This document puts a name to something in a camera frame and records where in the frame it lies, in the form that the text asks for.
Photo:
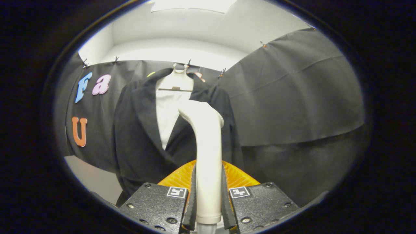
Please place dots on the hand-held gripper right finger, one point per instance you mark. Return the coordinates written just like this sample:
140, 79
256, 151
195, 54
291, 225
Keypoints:
227, 217

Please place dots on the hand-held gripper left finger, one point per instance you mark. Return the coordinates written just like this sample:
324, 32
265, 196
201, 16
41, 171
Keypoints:
190, 221

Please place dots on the white garment steamer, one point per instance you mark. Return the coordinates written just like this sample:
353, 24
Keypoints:
208, 162

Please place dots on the black jacket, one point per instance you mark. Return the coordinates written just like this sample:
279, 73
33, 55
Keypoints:
139, 139

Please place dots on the white mannequin torso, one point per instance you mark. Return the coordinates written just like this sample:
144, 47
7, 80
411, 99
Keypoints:
167, 113

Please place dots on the black backdrop cloth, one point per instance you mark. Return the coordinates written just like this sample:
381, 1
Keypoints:
292, 97

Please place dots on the ceiling light panel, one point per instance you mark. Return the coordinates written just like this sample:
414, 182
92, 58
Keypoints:
195, 5

